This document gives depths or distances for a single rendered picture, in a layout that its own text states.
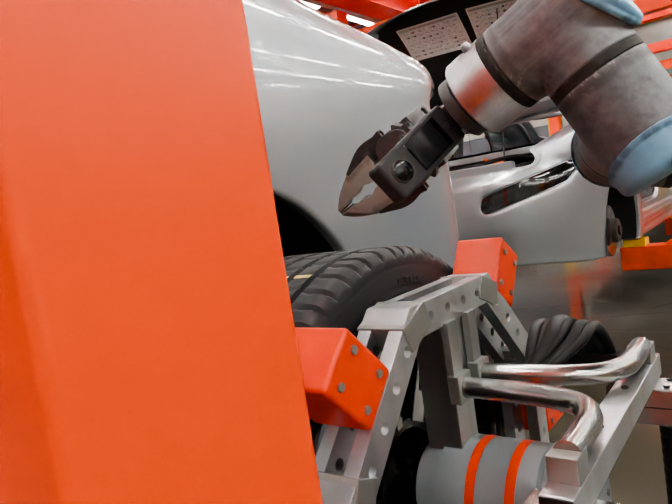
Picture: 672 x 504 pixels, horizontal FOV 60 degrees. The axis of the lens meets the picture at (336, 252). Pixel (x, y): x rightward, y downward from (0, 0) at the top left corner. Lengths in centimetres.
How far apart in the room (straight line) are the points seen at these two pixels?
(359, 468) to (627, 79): 43
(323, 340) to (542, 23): 36
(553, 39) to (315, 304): 37
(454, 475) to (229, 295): 51
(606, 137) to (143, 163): 41
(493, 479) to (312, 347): 30
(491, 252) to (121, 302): 69
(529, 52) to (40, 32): 43
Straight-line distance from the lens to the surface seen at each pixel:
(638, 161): 58
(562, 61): 59
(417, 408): 89
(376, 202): 70
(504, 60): 60
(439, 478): 79
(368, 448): 61
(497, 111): 62
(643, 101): 58
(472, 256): 92
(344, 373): 56
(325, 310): 67
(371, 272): 75
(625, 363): 79
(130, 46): 32
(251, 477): 35
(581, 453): 57
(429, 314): 71
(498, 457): 78
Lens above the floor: 124
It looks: 4 degrees down
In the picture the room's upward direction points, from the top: 9 degrees counter-clockwise
